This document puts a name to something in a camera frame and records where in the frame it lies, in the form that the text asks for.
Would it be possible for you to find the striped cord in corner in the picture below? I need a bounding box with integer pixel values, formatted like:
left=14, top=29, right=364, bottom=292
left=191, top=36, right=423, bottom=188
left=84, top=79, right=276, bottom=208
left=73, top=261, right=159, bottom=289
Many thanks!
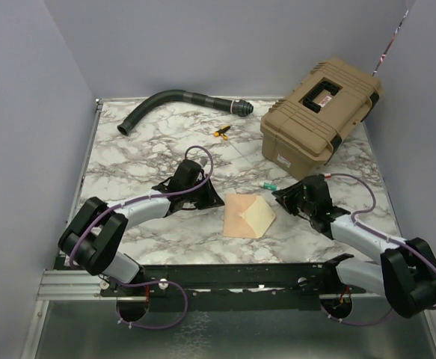
left=371, top=9, right=410, bottom=78

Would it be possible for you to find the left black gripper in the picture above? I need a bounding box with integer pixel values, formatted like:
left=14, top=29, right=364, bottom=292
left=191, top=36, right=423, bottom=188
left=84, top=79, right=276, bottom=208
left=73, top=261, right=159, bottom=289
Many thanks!
left=184, top=174, right=225, bottom=210

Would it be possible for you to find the tan plastic toolbox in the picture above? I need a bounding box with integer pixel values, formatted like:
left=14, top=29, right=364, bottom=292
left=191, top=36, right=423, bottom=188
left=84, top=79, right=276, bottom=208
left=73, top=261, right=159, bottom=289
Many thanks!
left=260, top=58, right=382, bottom=180

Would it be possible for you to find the dark grey flexible hose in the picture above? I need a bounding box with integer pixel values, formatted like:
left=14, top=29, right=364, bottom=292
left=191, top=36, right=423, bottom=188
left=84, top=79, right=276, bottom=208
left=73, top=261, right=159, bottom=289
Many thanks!
left=117, top=89, right=255, bottom=136

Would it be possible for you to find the small yellow black tool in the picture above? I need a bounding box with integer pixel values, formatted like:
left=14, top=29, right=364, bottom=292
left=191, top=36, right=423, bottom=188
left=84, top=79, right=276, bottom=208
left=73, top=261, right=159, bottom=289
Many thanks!
left=214, top=126, right=230, bottom=141

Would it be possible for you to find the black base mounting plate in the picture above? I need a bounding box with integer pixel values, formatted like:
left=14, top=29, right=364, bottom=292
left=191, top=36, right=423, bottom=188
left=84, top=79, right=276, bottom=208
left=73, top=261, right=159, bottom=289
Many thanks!
left=55, top=256, right=368, bottom=313

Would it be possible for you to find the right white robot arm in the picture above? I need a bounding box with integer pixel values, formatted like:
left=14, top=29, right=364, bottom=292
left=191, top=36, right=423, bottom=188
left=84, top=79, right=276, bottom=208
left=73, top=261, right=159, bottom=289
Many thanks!
left=272, top=174, right=436, bottom=319

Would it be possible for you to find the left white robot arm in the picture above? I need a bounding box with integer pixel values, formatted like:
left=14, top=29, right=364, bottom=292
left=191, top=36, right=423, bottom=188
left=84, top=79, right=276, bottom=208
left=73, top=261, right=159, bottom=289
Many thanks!
left=58, top=159, right=224, bottom=295

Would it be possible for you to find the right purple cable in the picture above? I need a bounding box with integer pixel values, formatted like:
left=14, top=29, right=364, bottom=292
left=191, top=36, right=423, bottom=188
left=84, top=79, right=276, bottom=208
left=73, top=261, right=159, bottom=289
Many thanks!
left=322, top=173, right=436, bottom=325

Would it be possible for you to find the pink tan envelope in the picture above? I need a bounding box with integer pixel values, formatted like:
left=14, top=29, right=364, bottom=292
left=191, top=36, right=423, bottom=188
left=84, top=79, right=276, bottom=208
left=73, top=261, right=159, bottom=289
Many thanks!
left=223, top=193, right=276, bottom=239

